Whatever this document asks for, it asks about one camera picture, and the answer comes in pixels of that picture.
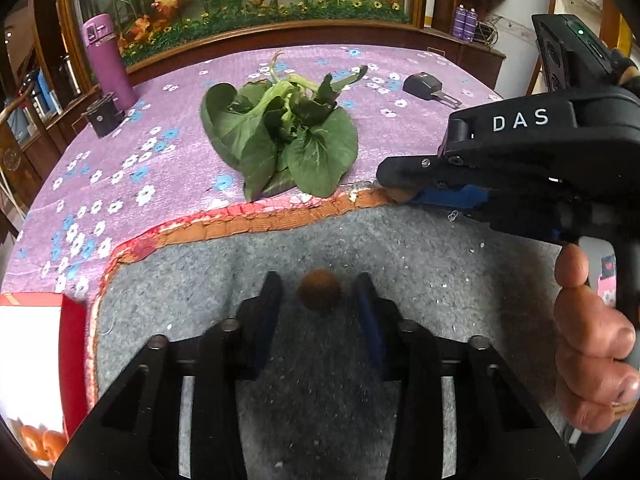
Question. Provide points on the brown longan fruit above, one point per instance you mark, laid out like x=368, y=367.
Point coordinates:
x=320, y=291

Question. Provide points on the small orange tangerine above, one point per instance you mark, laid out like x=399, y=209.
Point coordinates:
x=53, y=443

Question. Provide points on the black small stand block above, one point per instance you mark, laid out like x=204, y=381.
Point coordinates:
x=103, y=115

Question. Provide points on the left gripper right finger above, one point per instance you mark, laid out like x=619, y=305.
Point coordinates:
x=379, y=319

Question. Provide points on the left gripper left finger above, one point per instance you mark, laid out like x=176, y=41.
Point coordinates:
x=258, y=317

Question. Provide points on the red white tray box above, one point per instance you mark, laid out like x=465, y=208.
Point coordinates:
x=42, y=365

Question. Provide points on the grey felt mat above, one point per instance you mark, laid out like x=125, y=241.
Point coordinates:
x=319, y=410

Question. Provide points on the green leafy vegetable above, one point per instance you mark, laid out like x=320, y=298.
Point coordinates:
x=283, y=131

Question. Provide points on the black car key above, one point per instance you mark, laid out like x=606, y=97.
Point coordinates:
x=427, y=87

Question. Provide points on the right hand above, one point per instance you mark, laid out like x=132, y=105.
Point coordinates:
x=595, y=386

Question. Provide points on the purple floral tablecloth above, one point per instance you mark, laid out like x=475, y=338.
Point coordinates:
x=158, y=166

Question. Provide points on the large orange tangerine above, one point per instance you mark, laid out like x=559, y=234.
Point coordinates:
x=32, y=442

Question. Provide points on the purple spray cans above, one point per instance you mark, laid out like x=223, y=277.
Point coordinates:
x=465, y=23

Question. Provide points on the wooden chair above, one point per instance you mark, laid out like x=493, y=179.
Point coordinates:
x=20, y=179

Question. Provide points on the purple water bottle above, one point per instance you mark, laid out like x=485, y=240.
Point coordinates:
x=101, y=43

